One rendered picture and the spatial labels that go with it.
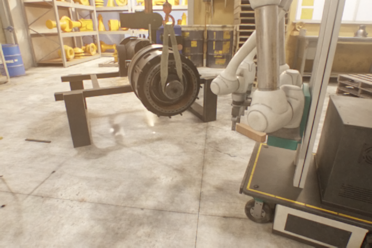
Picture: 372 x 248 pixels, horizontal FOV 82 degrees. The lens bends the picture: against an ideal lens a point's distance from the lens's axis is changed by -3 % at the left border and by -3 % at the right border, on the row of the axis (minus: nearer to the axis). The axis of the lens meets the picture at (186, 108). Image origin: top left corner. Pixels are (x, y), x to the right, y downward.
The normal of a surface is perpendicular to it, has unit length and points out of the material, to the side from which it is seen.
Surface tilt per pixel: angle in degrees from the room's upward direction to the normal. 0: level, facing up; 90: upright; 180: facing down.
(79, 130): 90
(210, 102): 90
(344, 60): 90
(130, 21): 90
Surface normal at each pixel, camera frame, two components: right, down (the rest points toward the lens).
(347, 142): -0.43, 0.32
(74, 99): 0.41, 0.32
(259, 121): -0.75, 0.33
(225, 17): -0.13, 0.35
